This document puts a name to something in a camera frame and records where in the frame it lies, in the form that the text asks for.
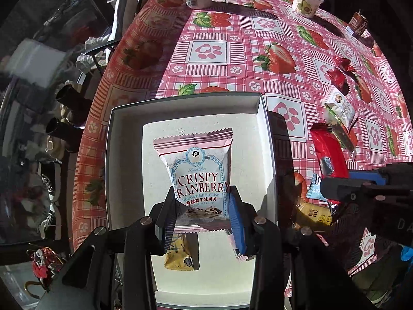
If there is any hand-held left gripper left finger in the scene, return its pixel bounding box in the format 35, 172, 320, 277
35, 186, 178, 310

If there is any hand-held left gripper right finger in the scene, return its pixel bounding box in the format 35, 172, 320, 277
228, 185, 375, 310

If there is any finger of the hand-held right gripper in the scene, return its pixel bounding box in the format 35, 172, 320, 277
320, 176, 411, 208
348, 164, 413, 185

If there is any white cardboard box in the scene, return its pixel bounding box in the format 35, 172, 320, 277
105, 92, 279, 310

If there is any pink cranberry snack packet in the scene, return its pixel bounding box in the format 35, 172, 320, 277
153, 128, 235, 233

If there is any small pink snack packet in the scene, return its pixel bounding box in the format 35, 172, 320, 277
226, 229, 250, 259

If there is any light blue snack packet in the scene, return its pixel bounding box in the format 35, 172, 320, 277
306, 173, 327, 201

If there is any yellow snack packet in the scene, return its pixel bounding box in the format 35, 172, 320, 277
163, 232, 201, 271

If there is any orange snack packet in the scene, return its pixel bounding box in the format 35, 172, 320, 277
294, 197, 335, 234

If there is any red snack packet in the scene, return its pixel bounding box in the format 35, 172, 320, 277
310, 123, 351, 181

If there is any dark green snack packet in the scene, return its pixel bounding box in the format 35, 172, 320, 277
328, 122, 357, 161

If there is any white green snack packet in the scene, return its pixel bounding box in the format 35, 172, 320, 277
324, 87, 358, 128

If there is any red candy wrapper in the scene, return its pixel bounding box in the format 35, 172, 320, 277
332, 55, 356, 72
326, 67, 348, 90

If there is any black white sneaker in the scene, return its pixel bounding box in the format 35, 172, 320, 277
36, 160, 63, 202
36, 202, 63, 239

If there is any black boot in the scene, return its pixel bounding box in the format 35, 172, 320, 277
55, 84, 94, 126
45, 118, 85, 153

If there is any brown drink carton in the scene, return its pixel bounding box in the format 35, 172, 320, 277
346, 11, 369, 38

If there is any strawberry print tablecloth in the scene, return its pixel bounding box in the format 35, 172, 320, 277
73, 0, 413, 276

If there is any avocado print lidded cup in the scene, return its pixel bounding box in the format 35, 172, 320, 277
292, 0, 325, 19

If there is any white shoe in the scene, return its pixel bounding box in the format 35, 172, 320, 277
76, 52, 107, 74
84, 35, 112, 52

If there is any chair with white cloth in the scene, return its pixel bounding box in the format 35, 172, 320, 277
84, 0, 162, 72

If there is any red white cord bundle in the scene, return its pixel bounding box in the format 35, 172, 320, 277
26, 247, 63, 280

